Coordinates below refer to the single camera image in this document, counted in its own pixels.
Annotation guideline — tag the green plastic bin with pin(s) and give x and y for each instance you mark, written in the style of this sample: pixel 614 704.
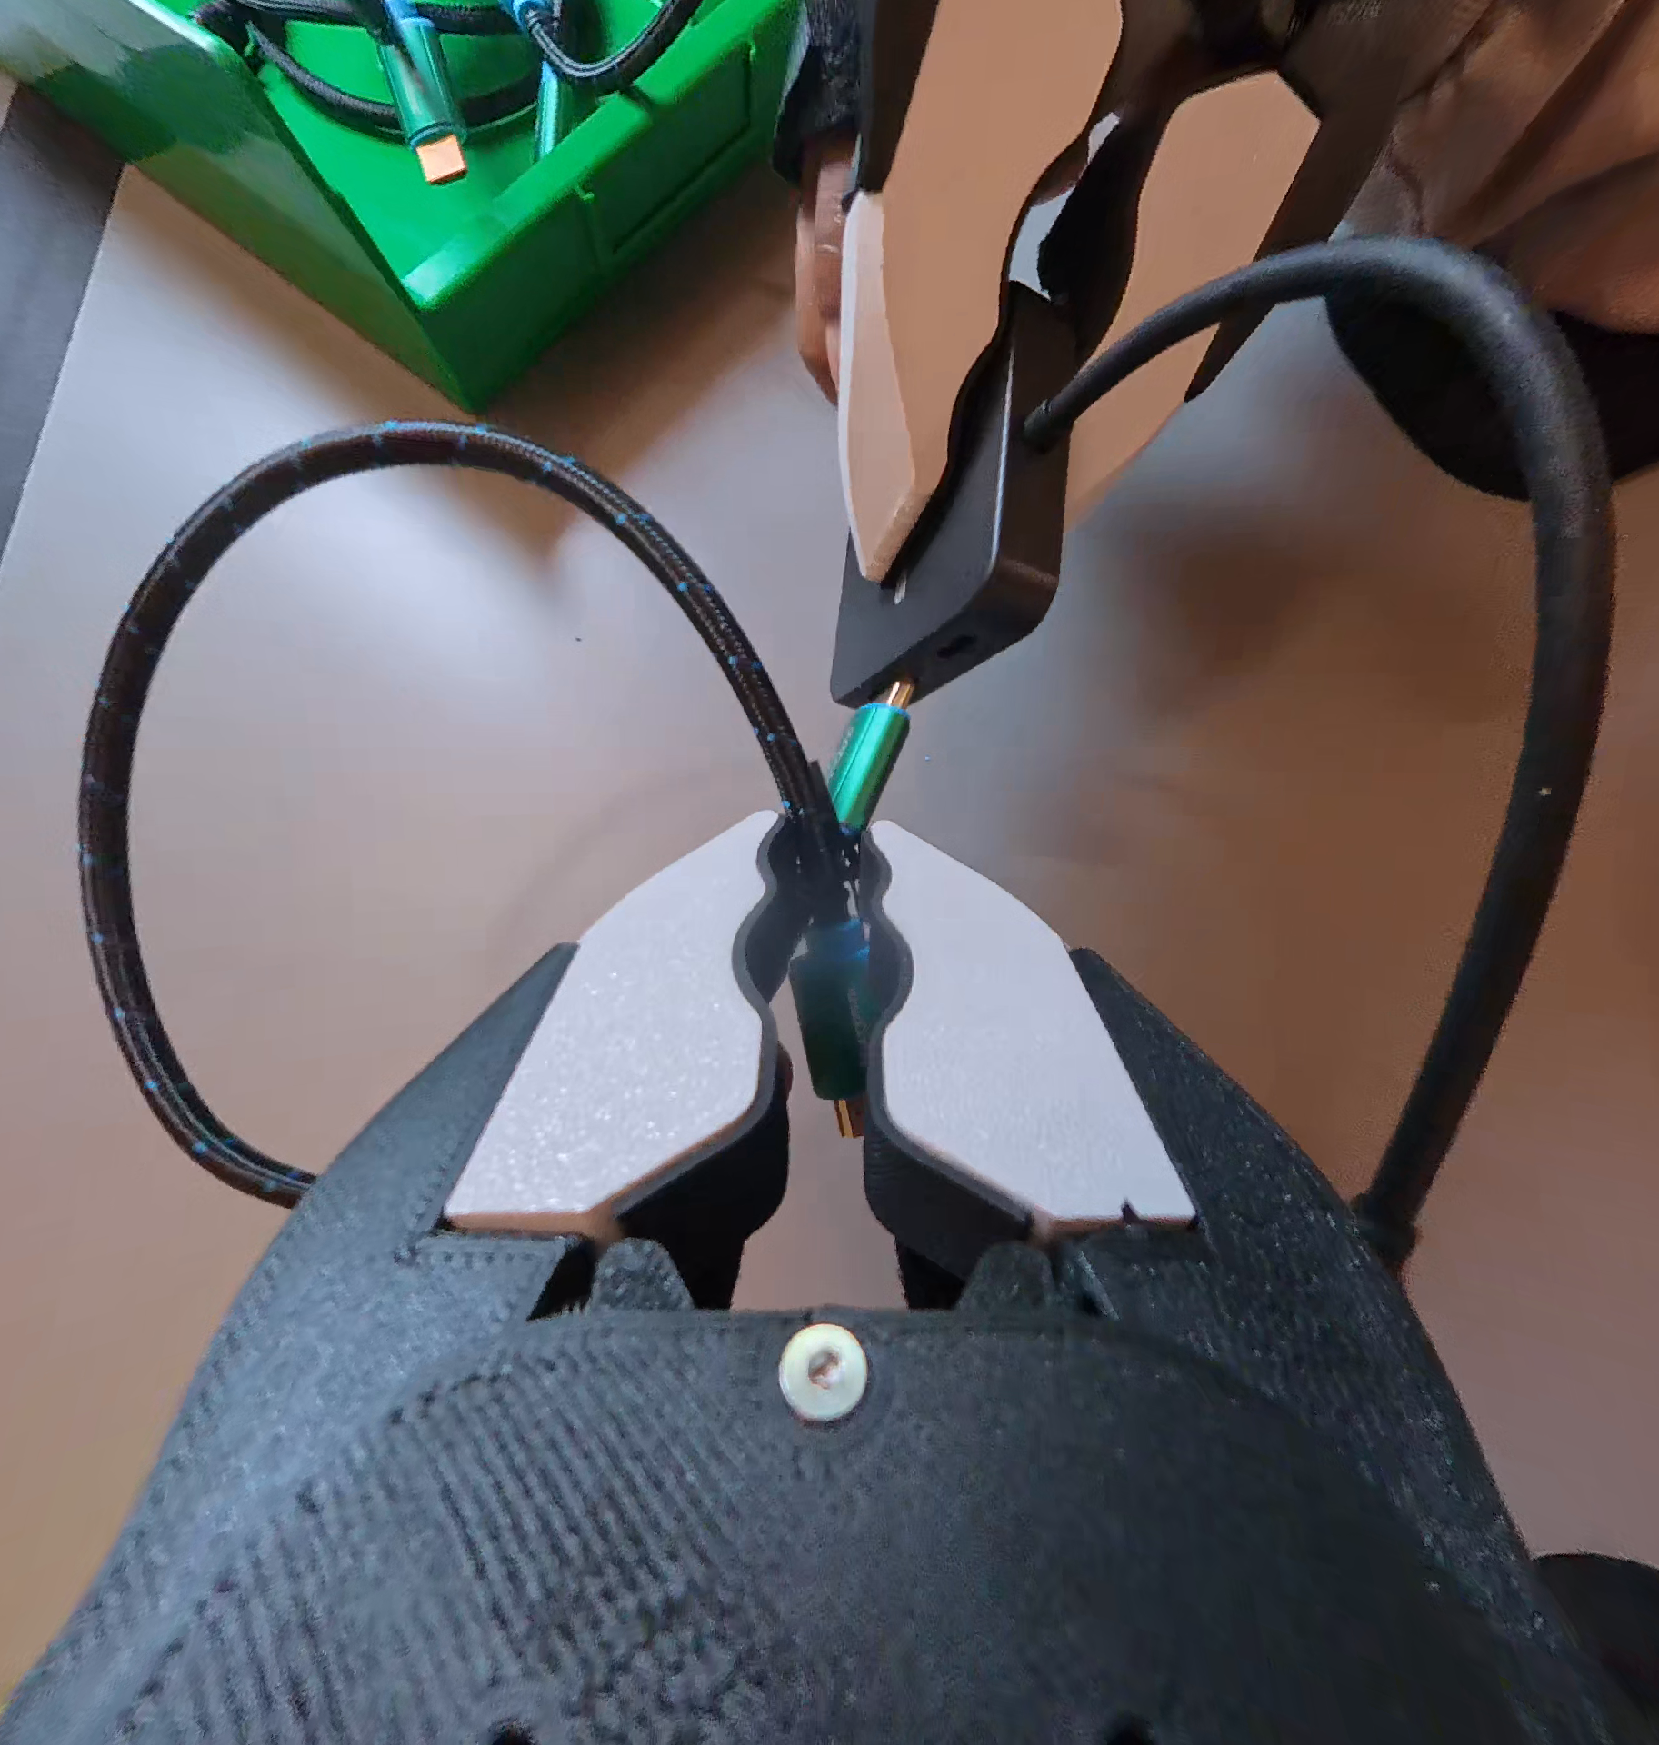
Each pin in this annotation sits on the green plastic bin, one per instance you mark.
pixel 506 301

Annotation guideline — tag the black foam pad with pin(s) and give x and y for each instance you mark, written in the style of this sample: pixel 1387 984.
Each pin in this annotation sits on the black foam pad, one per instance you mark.
pixel 1649 410

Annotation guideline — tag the person's right hand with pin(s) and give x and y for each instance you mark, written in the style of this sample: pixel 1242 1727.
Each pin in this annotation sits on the person's right hand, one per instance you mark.
pixel 825 275

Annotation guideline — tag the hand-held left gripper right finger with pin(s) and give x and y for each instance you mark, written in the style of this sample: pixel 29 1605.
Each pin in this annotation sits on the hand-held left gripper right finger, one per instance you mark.
pixel 1024 1066

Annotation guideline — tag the black adapter box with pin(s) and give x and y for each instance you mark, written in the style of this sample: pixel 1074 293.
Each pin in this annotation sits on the black adapter box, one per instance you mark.
pixel 982 558

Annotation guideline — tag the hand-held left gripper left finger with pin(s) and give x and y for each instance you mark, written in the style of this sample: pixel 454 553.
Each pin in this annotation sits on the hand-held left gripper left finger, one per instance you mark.
pixel 626 1050

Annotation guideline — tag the person's right forearm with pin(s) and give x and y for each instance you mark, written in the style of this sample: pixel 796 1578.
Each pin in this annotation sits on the person's right forearm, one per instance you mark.
pixel 1591 109

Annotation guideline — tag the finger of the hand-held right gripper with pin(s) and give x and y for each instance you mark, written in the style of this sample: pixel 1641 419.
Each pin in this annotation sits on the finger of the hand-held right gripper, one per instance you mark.
pixel 1229 218
pixel 936 218

